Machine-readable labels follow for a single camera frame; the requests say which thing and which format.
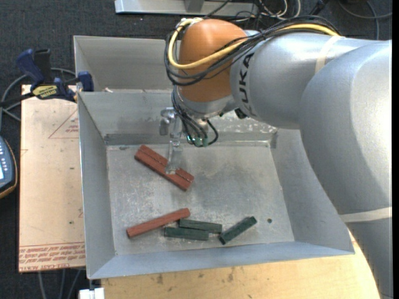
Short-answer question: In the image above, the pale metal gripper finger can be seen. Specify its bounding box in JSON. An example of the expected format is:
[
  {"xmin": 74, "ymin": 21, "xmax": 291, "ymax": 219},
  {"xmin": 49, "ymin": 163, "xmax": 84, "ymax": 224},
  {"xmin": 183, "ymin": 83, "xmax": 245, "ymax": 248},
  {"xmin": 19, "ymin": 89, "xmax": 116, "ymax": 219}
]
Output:
[
  {"xmin": 165, "ymin": 139, "xmax": 177, "ymax": 176},
  {"xmin": 175, "ymin": 139, "xmax": 185, "ymax": 173}
]

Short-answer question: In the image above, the red-brown flat block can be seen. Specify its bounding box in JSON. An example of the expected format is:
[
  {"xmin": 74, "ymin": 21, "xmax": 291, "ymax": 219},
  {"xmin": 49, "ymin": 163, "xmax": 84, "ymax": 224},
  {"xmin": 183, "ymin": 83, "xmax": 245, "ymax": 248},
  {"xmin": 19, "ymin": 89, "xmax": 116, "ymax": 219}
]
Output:
[
  {"xmin": 125, "ymin": 207, "xmax": 191, "ymax": 239},
  {"xmin": 133, "ymin": 150, "xmax": 191, "ymax": 192},
  {"xmin": 139, "ymin": 144, "xmax": 195, "ymax": 182}
]

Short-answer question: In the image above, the grey metal bin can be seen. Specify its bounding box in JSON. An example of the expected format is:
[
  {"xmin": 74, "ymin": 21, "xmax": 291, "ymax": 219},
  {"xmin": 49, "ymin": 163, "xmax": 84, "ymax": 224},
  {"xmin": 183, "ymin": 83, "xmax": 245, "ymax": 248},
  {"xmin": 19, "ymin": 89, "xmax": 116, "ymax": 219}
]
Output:
[{"xmin": 73, "ymin": 35, "xmax": 356, "ymax": 280}]

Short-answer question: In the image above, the dark green flat block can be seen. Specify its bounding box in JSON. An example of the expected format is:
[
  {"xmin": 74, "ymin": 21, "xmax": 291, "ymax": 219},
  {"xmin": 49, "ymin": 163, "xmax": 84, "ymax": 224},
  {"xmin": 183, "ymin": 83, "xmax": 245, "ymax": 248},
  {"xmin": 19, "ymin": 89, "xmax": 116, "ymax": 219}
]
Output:
[
  {"xmin": 163, "ymin": 226, "xmax": 210, "ymax": 242},
  {"xmin": 178, "ymin": 218, "xmax": 223, "ymax": 234},
  {"xmin": 218, "ymin": 216, "xmax": 258, "ymax": 246}
]

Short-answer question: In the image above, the brown cardboard board red print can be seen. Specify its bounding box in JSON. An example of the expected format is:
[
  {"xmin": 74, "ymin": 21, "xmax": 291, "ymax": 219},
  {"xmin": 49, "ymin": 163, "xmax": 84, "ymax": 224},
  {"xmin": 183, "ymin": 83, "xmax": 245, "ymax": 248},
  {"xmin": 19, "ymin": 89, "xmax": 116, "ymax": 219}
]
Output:
[{"xmin": 18, "ymin": 84, "xmax": 87, "ymax": 273}]

